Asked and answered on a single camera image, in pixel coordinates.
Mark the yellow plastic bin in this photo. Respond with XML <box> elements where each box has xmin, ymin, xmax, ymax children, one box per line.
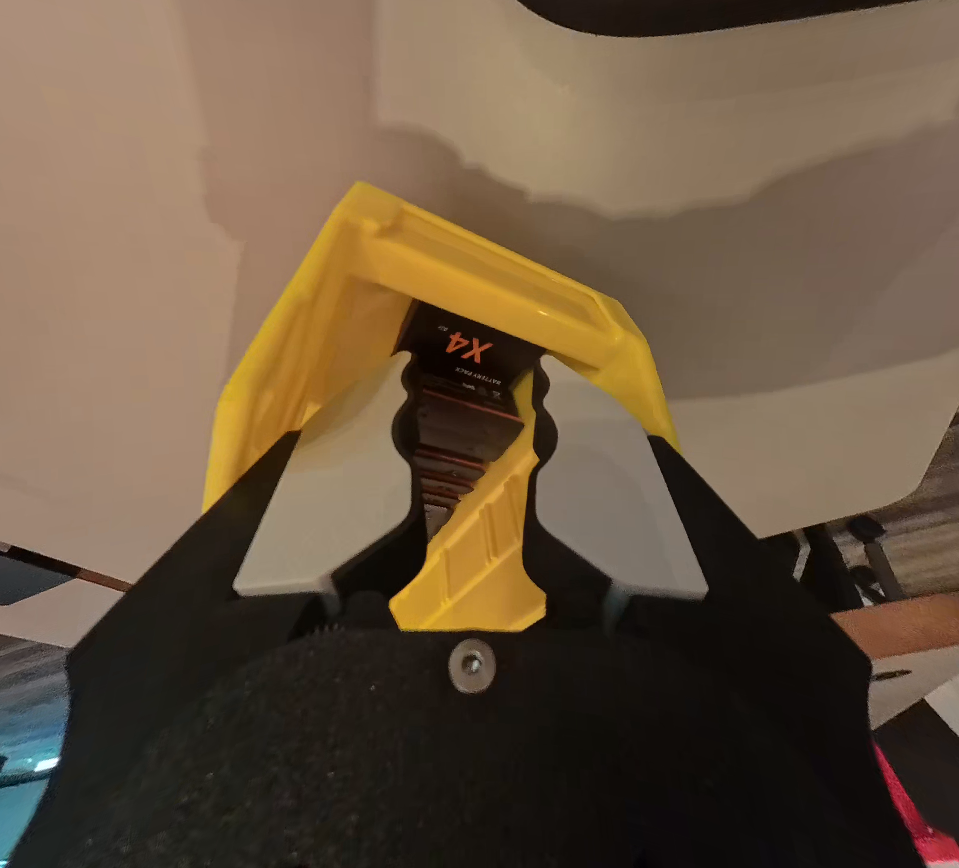
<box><xmin>203</xmin><ymin>182</ymin><xmax>683</xmax><ymax>632</ymax></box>

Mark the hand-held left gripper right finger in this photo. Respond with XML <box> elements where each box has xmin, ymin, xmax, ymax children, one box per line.
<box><xmin>528</xmin><ymin>362</ymin><xmax>710</xmax><ymax>602</ymax></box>

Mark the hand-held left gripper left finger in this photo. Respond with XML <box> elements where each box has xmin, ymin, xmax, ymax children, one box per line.
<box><xmin>233</xmin><ymin>356</ymin><xmax>413</xmax><ymax>599</ymax></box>

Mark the row of black batteries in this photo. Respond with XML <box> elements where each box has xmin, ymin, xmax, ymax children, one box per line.
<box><xmin>405</xmin><ymin>371</ymin><xmax>528</xmax><ymax>539</ymax></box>

